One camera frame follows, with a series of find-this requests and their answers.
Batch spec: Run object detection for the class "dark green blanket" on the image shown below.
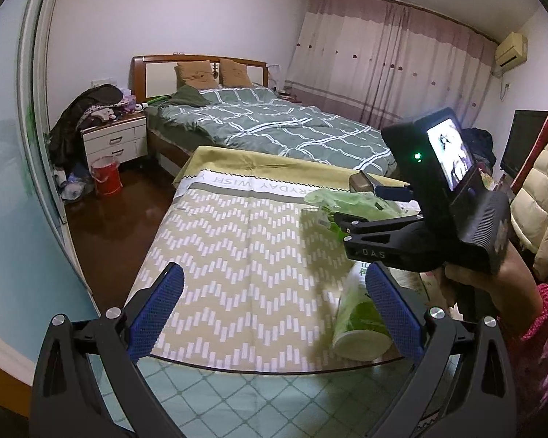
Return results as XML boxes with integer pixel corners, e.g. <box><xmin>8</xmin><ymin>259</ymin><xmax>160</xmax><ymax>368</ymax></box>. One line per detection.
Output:
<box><xmin>164</xmin><ymin>84</ymin><xmax>206</xmax><ymax>107</ymax></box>

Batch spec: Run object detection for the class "pile of bags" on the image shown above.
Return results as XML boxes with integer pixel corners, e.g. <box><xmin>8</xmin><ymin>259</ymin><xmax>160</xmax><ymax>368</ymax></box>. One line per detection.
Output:
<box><xmin>57</xmin><ymin>171</ymin><xmax>94</xmax><ymax>204</ymax></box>

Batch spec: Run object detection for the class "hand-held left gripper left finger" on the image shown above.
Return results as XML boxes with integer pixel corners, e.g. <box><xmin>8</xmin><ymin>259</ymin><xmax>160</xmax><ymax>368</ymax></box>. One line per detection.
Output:
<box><xmin>30</xmin><ymin>265</ymin><xmax>186</xmax><ymax>438</ymax></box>

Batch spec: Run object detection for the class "green plastic bag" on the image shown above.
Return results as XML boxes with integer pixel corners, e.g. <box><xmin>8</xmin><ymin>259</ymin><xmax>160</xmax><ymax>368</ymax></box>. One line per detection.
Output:
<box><xmin>304</xmin><ymin>187</ymin><xmax>421</xmax><ymax>238</ymax></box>

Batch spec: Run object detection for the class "cream air conditioner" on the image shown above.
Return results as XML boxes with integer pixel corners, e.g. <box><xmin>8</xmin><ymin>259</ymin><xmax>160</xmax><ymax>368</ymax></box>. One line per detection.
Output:
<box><xmin>492</xmin><ymin>32</ymin><xmax>528</xmax><ymax>74</ymax></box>

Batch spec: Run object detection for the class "brown pillow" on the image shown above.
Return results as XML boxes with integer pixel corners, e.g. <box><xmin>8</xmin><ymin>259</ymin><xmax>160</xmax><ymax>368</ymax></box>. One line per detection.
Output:
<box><xmin>220</xmin><ymin>58</ymin><xmax>254</xmax><ymax>87</ymax></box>
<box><xmin>174</xmin><ymin>60</ymin><xmax>222</xmax><ymax>89</ymax></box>

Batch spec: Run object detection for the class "cream puffer jacket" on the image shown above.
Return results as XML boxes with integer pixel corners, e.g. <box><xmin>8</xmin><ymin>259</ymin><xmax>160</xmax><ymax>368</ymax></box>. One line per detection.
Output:
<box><xmin>509</xmin><ymin>123</ymin><xmax>548</xmax><ymax>279</ymax></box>

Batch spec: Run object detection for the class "red bucket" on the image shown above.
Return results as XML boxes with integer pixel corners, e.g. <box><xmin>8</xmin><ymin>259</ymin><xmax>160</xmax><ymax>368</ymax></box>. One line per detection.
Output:
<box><xmin>90</xmin><ymin>155</ymin><xmax>122</xmax><ymax>197</ymax></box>

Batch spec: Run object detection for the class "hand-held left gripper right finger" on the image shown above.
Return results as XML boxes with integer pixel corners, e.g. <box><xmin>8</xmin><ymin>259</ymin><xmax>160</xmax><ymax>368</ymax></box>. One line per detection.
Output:
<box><xmin>364</xmin><ymin>265</ymin><xmax>517</xmax><ymax>438</ymax></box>

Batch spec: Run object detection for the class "person's right forearm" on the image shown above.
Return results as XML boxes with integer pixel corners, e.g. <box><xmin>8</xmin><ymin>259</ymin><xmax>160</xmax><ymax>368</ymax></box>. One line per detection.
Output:
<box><xmin>500</xmin><ymin>283</ymin><xmax>548</xmax><ymax>438</ymax></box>

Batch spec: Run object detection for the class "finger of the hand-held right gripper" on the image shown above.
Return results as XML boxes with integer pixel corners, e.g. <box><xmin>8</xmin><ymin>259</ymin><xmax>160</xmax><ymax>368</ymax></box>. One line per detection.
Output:
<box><xmin>373</xmin><ymin>185</ymin><xmax>414</xmax><ymax>202</ymax></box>
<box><xmin>333</xmin><ymin>212</ymin><xmax>423</xmax><ymax>242</ymax></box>

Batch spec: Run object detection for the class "pink striped curtain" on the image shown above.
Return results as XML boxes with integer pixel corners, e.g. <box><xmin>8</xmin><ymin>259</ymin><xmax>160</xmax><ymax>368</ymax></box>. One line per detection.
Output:
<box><xmin>283</xmin><ymin>0</ymin><xmax>503</xmax><ymax>147</ymax></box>

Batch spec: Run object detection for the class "small brown box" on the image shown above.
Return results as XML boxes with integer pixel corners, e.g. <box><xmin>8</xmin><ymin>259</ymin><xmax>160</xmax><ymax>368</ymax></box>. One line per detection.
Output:
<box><xmin>349</xmin><ymin>170</ymin><xmax>375</xmax><ymax>195</ymax></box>

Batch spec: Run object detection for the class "dark jacket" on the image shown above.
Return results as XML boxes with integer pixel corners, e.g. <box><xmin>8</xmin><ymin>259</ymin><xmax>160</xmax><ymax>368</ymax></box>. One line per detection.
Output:
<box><xmin>48</xmin><ymin>86</ymin><xmax>124</xmax><ymax>169</ymax></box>

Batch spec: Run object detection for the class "green lattice duvet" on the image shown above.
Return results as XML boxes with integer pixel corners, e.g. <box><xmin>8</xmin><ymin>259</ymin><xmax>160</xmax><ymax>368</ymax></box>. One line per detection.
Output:
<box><xmin>146</xmin><ymin>87</ymin><xmax>396</xmax><ymax>176</ymax></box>

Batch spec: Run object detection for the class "white nightstand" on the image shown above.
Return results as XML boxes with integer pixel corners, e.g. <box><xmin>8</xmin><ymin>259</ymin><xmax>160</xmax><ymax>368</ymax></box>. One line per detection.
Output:
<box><xmin>81</xmin><ymin>113</ymin><xmax>149</xmax><ymax>172</ymax></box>

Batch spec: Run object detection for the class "person's right hand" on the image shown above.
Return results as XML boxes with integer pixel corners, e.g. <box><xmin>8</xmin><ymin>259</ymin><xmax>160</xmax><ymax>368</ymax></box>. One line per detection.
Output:
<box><xmin>439</xmin><ymin>239</ymin><xmax>543</xmax><ymax>329</ymax></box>

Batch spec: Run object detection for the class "green label plastic jar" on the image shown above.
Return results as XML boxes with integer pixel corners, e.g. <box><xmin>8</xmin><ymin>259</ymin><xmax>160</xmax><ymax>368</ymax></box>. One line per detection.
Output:
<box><xmin>332</xmin><ymin>260</ymin><xmax>393</xmax><ymax>362</ymax></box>

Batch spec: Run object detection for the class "pile of colourful clothes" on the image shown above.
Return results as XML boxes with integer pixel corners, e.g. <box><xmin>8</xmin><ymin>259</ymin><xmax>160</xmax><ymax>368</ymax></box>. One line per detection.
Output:
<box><xmin>80</xmin><ymin>93</ymin><xmax>147</xmax><ymax>124</ymax></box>

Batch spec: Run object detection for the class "black television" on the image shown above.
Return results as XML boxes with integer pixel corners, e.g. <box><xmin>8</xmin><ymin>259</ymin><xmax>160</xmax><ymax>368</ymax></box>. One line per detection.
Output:
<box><xmin>500</xmin><ymin>109</ymin><xmax>548</xmax><ymax>178</ymax></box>

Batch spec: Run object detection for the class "pile of folded clothes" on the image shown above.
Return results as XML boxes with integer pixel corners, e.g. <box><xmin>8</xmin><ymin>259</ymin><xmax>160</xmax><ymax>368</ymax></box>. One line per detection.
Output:
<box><xmin>461</xmin><ymin>127</ymin><xmax>498</xmax><ymax>174</ymax></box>

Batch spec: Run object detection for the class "white sliding door frame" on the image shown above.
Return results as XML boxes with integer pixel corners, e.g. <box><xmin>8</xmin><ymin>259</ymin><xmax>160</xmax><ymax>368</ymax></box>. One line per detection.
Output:
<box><xmin>16</xmin><ymin>0</ymin><xmax>99</xmax><ymax>306</ymax></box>

